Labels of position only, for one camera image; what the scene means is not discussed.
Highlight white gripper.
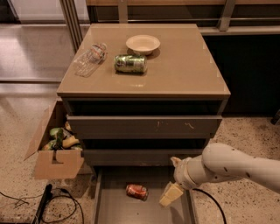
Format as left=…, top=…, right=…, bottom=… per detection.
left=159, top=157, right=200, bottom=207

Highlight red coke can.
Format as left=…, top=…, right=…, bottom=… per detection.
left=126, top=184, right=149, bottom=200

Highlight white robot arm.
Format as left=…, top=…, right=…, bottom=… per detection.
left=159, top=143, right=280, bottom=207

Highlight open bottom drawer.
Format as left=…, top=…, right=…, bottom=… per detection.
left=91, top=166, right=199, bottom=224

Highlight middle drawer front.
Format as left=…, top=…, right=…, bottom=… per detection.
left=82, top=149, right=202, bottom=166

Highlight grey drawer cabinet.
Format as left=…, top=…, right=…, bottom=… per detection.
left=58, top=24, right=230, bottom=151

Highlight top drawer front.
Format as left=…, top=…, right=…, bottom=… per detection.
left=67, top=115, right=222, bottom=139

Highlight green soda can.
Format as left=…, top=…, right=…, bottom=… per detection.
left=114, top=54, right=147, bottom=74

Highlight snack items in box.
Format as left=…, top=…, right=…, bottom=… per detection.
left=41, top=122, right=82, bottom=151

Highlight cardboard box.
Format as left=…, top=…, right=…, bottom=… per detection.
left=24, top=99, right=88, bottom=179

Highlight black bar on floor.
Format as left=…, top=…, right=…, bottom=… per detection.
left=31, top=184, right=53, bottom=224

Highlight white bowl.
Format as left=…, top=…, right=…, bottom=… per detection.
left=126, top=35, right=160, bottom=55

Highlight clear plastic water bottle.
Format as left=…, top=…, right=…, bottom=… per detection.
left=73, top=43, right=107, bottom=78

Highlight black cable right floor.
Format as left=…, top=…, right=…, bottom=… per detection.
left=192, top=187, right=228, bottom=224

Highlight black cable floor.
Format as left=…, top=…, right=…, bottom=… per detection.
left=0, top=187, right=85, bottom=224
left=192, top=187, right=228, bottom=224

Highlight black cable left floor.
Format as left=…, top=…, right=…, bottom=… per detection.
left=0, top=187, right=85, bottom=224

